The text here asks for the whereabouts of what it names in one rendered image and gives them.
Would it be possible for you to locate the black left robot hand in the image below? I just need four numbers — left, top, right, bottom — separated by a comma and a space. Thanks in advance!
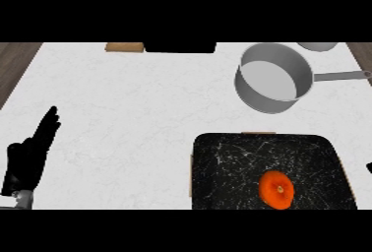
0, 105, 62, 197

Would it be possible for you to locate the orange squash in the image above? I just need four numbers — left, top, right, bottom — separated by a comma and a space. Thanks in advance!
257, 169, 297, 211

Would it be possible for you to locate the black marbled tray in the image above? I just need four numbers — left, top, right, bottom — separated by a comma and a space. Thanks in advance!
189, 131, 359, 211

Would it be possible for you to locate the light wooden board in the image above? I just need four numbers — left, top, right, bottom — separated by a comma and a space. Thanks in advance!
103, 41, 146, 53

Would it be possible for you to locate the grey metal pot with handle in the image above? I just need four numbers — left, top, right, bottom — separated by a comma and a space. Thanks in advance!
233, 42, 372, 115

